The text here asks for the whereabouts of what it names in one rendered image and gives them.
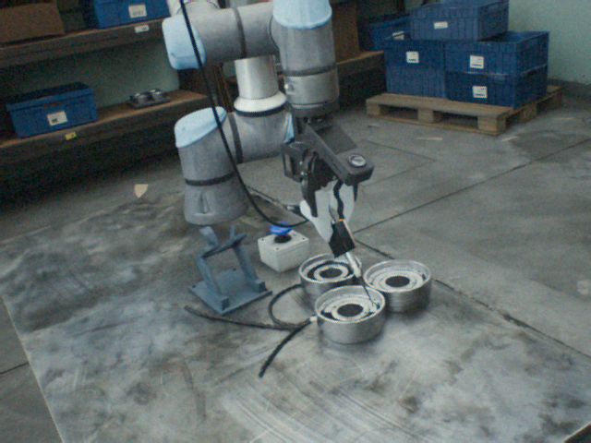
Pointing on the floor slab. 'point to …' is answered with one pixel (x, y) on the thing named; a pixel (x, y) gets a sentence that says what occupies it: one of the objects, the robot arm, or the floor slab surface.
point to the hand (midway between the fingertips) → (337, 232)
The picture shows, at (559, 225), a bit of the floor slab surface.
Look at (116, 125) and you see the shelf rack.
